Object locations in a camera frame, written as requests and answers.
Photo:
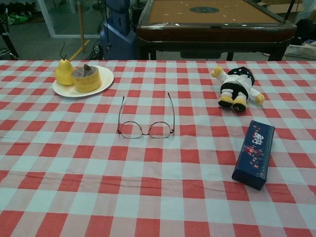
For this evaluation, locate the dark blue rectangular box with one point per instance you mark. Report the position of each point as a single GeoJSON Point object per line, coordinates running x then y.
{"type": "Point", "coordinates": [254, 158]}

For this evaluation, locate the thin-framed eyeglasses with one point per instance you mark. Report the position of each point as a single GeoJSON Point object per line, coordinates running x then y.
{"type": "Point", "coordinates": [130, 129]}

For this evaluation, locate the brown mahjong table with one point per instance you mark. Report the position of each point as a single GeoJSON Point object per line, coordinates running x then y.
{"type": "Point", "coordinates": [214, 32]}

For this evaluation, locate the black white plush doll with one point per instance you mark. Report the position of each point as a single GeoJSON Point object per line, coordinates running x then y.
{"type": "Point", "coordinates": [237, 81]}

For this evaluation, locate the white plastic basket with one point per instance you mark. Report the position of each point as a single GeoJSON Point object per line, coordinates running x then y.
{"type": "Point", "coordinates": [298, 51]}

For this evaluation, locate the black tripod stand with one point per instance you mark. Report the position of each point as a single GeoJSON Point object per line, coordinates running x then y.
{"type": "Point", "coordinates": [288, 12]}

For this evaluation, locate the yellow upright pole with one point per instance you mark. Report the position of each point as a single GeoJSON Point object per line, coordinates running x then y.
{"type": "Point", "coordinates": [81, 24]}

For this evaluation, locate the yellow toy pear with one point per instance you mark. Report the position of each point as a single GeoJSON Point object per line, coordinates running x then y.
{"type": "Point", "coordinates": [63, 74]}

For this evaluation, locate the large white-framed glass panel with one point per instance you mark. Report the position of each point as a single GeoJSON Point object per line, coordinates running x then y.
{"type": "Point", "coordinates": [48, 19]}

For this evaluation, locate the white round plate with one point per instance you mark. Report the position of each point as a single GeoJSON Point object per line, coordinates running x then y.
{"type": "Point", "coordinates": [106, 76]}

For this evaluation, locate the blue machine base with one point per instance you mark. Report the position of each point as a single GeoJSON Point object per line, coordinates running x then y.
{"type": "Point", "coordinates": [118, 37]}

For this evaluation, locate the red white checkered tablecloth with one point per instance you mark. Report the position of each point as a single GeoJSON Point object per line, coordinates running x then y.
{"type": "Point", "coordinates": [158, 185]}

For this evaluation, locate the black bag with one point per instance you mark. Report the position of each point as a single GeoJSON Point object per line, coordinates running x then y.
{"type": "Point", "coordinates": [306, 29]}

